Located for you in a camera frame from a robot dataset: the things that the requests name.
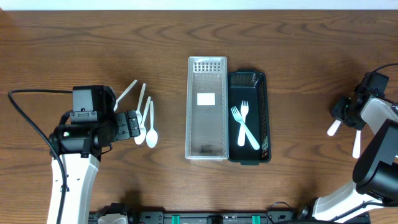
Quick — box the white plastic spoon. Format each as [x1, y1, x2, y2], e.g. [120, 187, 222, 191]
[136, 83, 146, 125]
[113, 80, 137, 111]
[134, 96, 151, 145]
[146, 101, 159, 148]

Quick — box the white plastic fork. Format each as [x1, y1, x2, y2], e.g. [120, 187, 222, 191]
[231, 106, 260, 150]
[326, 119, 341, 136]
[238, 100, 249, 147]

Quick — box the white plastic utensil pinkish handle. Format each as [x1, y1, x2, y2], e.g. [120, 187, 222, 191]
[352, 130, 361, 159]

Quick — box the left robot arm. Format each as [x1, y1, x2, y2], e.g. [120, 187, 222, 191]
[47, 110, 140, 223]

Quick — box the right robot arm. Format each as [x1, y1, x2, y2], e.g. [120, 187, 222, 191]
[296, 98, 397, 223]

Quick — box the clear plastic basket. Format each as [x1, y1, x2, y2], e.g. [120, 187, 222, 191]
[185, 56, 229, 161]

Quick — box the white label in basket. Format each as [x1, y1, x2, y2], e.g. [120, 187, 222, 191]
[197, 93, 216, 106]

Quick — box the black plastic basket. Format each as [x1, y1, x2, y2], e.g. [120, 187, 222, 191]
[228, 68, 271, 166]

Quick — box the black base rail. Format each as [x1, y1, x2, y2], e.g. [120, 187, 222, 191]
[88, 202, 371, 224]

